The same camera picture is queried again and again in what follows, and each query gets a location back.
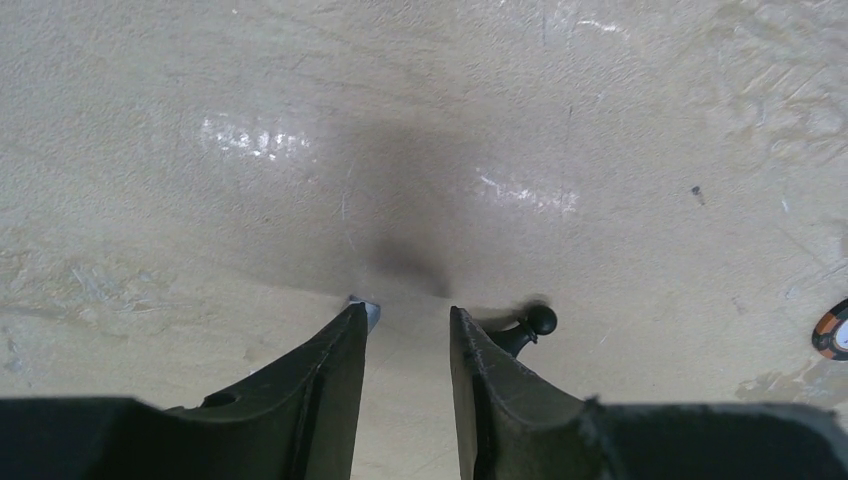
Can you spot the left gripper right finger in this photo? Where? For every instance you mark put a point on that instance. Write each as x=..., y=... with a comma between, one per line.
x=513, y=424

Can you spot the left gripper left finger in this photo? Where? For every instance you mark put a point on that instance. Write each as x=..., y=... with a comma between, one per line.
x=295, y=418

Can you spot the black chess pawn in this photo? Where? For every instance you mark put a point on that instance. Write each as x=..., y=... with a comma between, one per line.
x=532, y=321

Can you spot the orange 100 poker chip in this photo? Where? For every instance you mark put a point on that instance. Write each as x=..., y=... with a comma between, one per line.
x=829, y=336

